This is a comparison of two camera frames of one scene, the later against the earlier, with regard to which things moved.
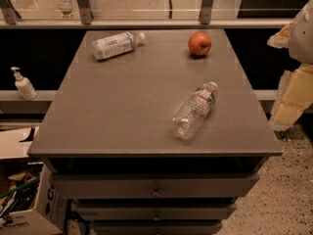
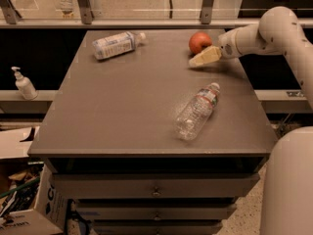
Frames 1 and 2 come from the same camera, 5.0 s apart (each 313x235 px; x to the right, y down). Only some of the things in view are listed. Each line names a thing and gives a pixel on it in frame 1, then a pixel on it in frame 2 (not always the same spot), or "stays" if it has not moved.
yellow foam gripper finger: (294, 97) → (211, 53)
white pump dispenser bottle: (23, 85) stays
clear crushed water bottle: (191, 116) stays
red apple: (200, 43) stays
